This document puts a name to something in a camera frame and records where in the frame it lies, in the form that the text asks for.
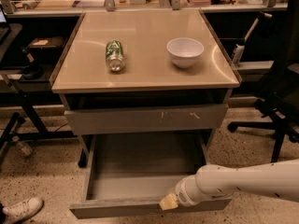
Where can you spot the white handheld tool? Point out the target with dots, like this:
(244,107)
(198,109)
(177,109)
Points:
(240,45)

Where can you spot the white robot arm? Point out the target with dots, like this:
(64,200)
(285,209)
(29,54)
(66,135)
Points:
(275,180)

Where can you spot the grey drawer cabinet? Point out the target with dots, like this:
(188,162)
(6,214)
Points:
(149,78)

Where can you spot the grey top drawer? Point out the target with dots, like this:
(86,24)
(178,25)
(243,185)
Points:
(146,119)

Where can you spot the black box with label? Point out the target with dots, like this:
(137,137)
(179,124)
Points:
(47,45)

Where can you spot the white bowl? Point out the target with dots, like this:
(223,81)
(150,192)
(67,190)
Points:
(184,52)

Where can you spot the black side desk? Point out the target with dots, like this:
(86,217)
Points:
(27,103)

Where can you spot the black office chair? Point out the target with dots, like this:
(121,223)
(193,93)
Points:
(277,93)

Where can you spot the plastic water bottle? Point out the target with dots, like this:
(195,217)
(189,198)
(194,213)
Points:
(22,146)

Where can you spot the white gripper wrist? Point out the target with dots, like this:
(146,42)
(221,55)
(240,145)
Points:
(181,194)

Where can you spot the grey drawer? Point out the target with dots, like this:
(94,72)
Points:
(146,119)
(129,173)

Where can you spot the green soda can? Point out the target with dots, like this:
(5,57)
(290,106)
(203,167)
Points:
(114,56)

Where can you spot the white sneaker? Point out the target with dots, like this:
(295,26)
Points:
(20,211)

